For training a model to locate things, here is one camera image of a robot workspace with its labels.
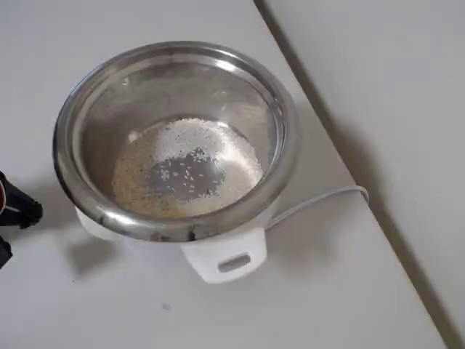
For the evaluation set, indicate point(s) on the white uncooked rice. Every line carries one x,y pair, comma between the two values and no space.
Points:
189,138

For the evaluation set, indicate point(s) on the stainless steel inner pot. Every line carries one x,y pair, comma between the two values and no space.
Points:
109,91

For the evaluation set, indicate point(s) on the white rice cooker body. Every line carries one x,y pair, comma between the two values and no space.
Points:
203,261

